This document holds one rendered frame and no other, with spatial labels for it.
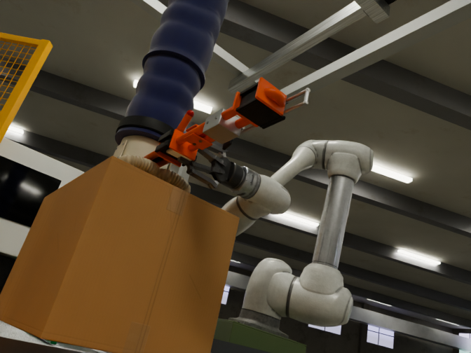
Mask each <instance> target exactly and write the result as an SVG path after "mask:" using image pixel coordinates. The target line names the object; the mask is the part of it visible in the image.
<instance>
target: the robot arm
mask: <svg viewBox="0 0 471 353"><path fill-rule="evenodd" d="M209 150H210V151H212V152H214V153H218V155H220V156H221V158H219V157H218V156H216V155H214V154H213V153H211V152H210V151H209ZM198 152H199V153H200V154H201V155H203V156H204V157H205V158H207V159H208V160H209V162H210V163H211V164H212V166H211V167H209V166H207V165H202V164H200V163H197V162H194V161H192V162H191V159H189V158H187V157H185V156H183V155H182V154H180V153H178V152H176V151H173V150H172V149H171V148H169V149H168V150H167V151H166V153H169V154H170V155H173V156H174V157H176V158H178V159H177V161H178V162H180V163H182V164H184V165H186V166H187V171H186V173H187V174H189V175H191V176H192V177H194V178H196V179H197V180H199V181H202V182H203V183H204V184H207V185H208V187H209V188H210V189H214V188H217V187H218V184H222V185H224V186H226V187H228V188H230V191H231V192H232V193H235V194H236V195H238V196H237V197H235V198H233V199H231V200H229V201H228V202H227V203H226V204H225V205H224V206H223V207H222V209H223V210H225V211H227V212H229V213H231V214H233V215H235V216H237V217H239V218H240V220H239V224H238V229H237V233H236V237H237V236H238V235H239V234H241V233H243V232H244V231H245V230H247V229H248V228H249V227H250V226H252V225H253V224H254V222H255V221H256V220H257V219H259V218H260V217H262V216H265V215H269V214H272V215H275V214H284V213H285V212H286V211H287V210H288V209H289V206H290V204H291V197H290V195H289V192H288V190H287V189H286V188H284V187H283V186H284V185H285V184H286V183H287V182H289V181H290V180H291V179H293V178H294V177H295V176H296V175H297V174H298V173H299V172H301V171H303V170H305V169H309V168H313V169H324V170H327V176H328V178H329V184H328V188H327V194H326V198H325V203H324V207H323V211H322V217H321V221H320V227H319V231H318V236H317V240H316V243H315V250H314V253H313V260H312V263H310V264H309V265H307V266H306V267H305V268H304V269H303V272H302V273H301V276H300V277H296V276H294V275H292V269H291V268H290V267H289V265H288V264H286V262H284V261H281V260H279V259H276V258H265V259H264V260H262V261H261V262H260V263H259V264H258V265H257V266H256V268H255V269H254V271H253V273H252V275H251V277H250V280H249V282H248V285H247V288H246V292H245V297H244V301H243V307H242V310H241V312H240V315H239V317H238V318H229V319H228V320H231V321H236V322H238V321H239V322H240V323H241V324H244V325H248V326H251V327H254V328H257V329H260V330H262V331H266V332H269V333H272V334H275V335H278V336H281V337H284V338H287V339H288V337H289V336H288V335H287V334H285V333H283V332H282V331H280V330H279V327H280V320H281V317H289V318H292V319H295V320H297V321H300V322H303V323H306V324H310V325H314V326H321V327H334V326H341V325H344V324H347V323H348V320H349V319H350V314H351V312H352V308H353V297H352V294H351V292H350V291H349V290H348V289H347V288H344V287H343V276H342V274H341V273H340V271H339V270H338V266H339V259H340V255H341V248H342V244H343V237H344V233H345V229H346V222H347V218H348V213H349V209H350V202H351V198H352V194H353V186H354V184H356V183H357V182H358V180H359V178H360V177H361V175H365V174H368V173H370V171H371V170H372V169H373V159H374V152H373V151H372V150H371V149H370V148H369V147H368V146H365V145H363V144H360V143H357V142H353V141H342V140H308V141H305V142H304V143H302V144H300V145H299V146H298V147H297V148H296V150H295V151H294V152H293V155H292V158H291V159H290V160H289V161H288V162H287V163H286V164H285V165H284V166H282V167H281V168H280V169H279V170H278V171H277V172H276V173H275V174H274V175H273V176H271V177H268V176H265V175H262V174H258V173H257V172H254V171H253V170H251V169H249V168H248V167H246V166H242V167H241V166H239V165H237V164H235V163H234V162H231V161H230V160H229V159H228V158H227V157H226V152H227V149H226V150H223V149H222V148H221V147H219V146H217V145H215V144H212V145H211V146H209V147H207V148H205V149H203V150H201V149H199V151H198ZM197 170H199V171H201V172H206V174H211V175H212V177H213V178H214V180H212V179H211V178H209V177H208V176H205V175H204V174H202V173H201V172H199V171H197Z"/></svg>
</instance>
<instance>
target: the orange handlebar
mask: <svg viewBox="0 0 471 353"><path fill-rule="evenodd" d="M264 91H265V94H266V96H267V97H268V98H269V99H272V100H273V101H275V102H276V103H277V104H278V105H279V106H281V107H283V106H284V105H285V102H286V99H285V96H284V95H283V94H282V93H281V92H280V91H279V90H277V89H275V88H266V89H265V90H264ZM231 109H232V107H230V108H229V109H227V110H225V111H223V112H222V113H221V116H222V118H223V119H224V120H228V119H230V118H232V117H234V116H236V115H237V114H235V113H234V112H232V111H231ZM249 124H250V123H249V122H247V121H246V120H245V119H243V118H239V119H237V120H236V121H235V126H236V127H237V128H238V129H240V128H242V127H244V126H246V125H249ZM204 125H205V122H204V123H202V124H200V125H196V124H195V125H194V126H192V127H190V128H189V129H187V130H186V131H187V132H186V133H185V134H183V135H181V136H180V137H178V138H176V142H177V144H178V145H182V144H183V143H185V142H188V143H190V144H189V146H188V149H189V150H190V151H191V152H193V151H195V150H197V149H201V150H203V149H205V148H207V147H209V146H211V145H212V142H214V141H215V140H214V139H212V138H210V137H209V136H207V135H205V134H203V128H204ZM157 157H158V156H157V155H156V152H155V151H153V152H151V153H150V154H148V155H146V156H144V158H147V159H150V160H153V159H155V158H157ZM168 163H170V162H168V161H166V160H164V159H163V160H161V161H160V162H157V165H158V166H159V167H162V166H164V165H166V164H168Z"/></svg>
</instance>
